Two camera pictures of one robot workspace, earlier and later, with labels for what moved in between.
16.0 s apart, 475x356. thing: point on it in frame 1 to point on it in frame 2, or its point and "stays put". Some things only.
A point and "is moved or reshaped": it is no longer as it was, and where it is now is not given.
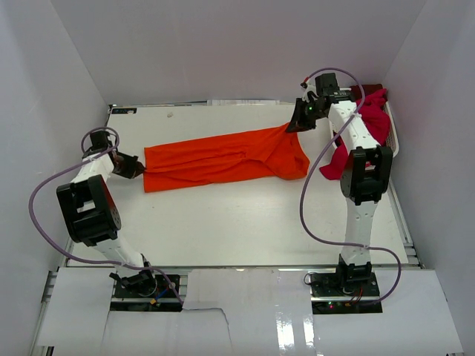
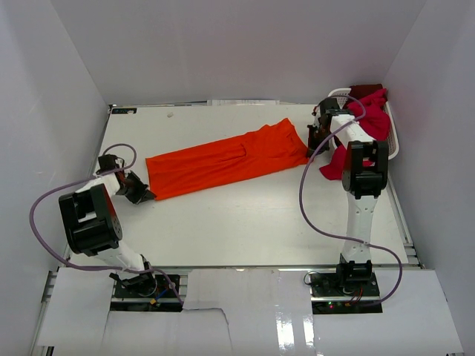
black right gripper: x=298 y=122 to x=314 y=146
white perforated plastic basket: x=392 y=138 stays put
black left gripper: x=135 y=167 to x=142 y=193
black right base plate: x=329 y=295 stays put
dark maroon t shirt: x=367 y=89 stays put
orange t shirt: x=274 y=152 is moved or reshaped
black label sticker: x=127 y=110 stays put
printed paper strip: x=243 y=101 stays put
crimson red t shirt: x=375 y=112 stays put
